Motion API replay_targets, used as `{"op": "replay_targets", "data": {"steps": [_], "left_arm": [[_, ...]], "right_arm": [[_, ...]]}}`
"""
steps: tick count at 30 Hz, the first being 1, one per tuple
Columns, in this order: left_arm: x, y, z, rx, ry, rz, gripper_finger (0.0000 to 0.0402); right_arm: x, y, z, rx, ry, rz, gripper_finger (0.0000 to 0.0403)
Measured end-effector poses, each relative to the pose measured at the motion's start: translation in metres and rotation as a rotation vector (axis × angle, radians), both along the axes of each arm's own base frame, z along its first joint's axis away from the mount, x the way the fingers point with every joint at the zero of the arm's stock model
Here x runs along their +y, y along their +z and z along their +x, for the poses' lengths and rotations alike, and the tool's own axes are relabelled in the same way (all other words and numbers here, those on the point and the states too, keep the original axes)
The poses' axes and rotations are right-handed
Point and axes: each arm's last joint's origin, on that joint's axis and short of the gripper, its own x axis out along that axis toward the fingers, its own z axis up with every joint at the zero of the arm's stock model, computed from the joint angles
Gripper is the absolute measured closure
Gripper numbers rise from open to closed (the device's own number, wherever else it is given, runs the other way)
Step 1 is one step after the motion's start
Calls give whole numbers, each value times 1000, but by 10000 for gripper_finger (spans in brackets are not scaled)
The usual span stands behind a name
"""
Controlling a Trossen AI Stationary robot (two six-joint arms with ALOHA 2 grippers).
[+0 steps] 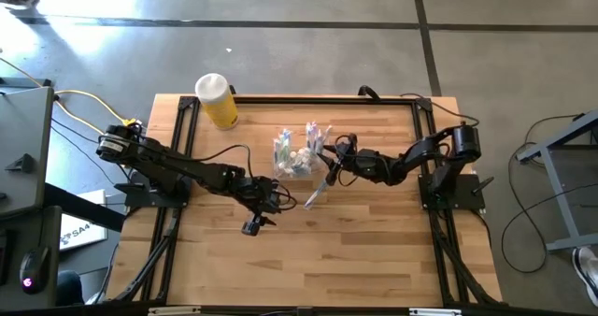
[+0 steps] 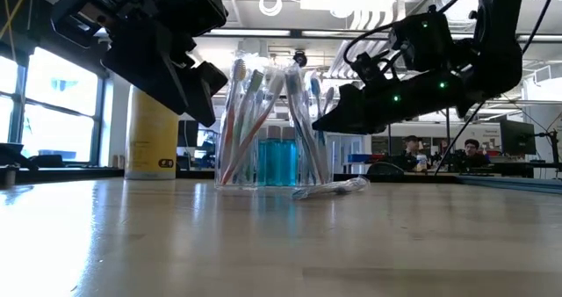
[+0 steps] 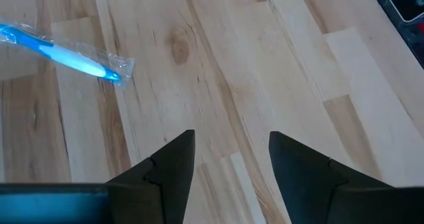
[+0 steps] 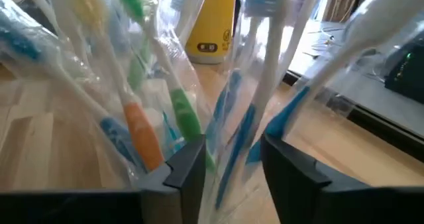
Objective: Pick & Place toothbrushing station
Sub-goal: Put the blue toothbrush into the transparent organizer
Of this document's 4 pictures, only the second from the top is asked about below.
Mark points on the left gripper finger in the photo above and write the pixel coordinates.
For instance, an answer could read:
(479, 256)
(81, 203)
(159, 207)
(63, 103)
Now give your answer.
(153, 64)
(206, 95)

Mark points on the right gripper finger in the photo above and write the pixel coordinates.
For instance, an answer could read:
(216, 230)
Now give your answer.
(347, 117)

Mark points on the red toothbrush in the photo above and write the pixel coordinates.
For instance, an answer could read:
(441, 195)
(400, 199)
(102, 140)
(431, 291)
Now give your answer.
(239, 70)

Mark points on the orange toothbrush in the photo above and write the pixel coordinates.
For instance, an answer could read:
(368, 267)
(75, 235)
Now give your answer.
(253, 131)

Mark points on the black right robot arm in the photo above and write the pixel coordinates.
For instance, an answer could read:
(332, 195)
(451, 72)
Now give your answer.
(496, 46)

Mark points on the blue storage bin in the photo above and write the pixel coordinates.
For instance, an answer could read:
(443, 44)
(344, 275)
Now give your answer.
(359, 157)

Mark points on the dark background screen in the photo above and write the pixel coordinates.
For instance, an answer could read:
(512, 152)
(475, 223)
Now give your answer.
(188, 133)

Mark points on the person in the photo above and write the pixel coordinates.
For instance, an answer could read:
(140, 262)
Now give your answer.
(472, 152)
(412, 149)

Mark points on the long ceiling light bar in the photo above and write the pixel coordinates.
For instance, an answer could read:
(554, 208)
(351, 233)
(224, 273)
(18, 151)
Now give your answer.
(246, 32)

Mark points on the black ceiling spotlight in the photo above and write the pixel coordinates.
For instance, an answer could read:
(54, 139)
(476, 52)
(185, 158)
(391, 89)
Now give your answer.
(299, 59)

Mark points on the yellow canister with white lid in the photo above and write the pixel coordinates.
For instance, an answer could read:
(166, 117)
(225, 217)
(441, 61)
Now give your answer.
(151, 147)

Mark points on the white pendant lamp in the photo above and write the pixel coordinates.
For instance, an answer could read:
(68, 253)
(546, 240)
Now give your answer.
(347, 0)

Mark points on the black computer monitor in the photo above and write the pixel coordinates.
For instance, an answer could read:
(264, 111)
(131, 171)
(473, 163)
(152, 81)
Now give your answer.
(518, 136)

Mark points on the black monitor stand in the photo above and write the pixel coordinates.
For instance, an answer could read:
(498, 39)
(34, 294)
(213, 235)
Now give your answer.
(555, 152)

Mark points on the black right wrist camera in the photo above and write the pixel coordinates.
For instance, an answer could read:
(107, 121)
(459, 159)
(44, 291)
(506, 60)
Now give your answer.
(421, 42)

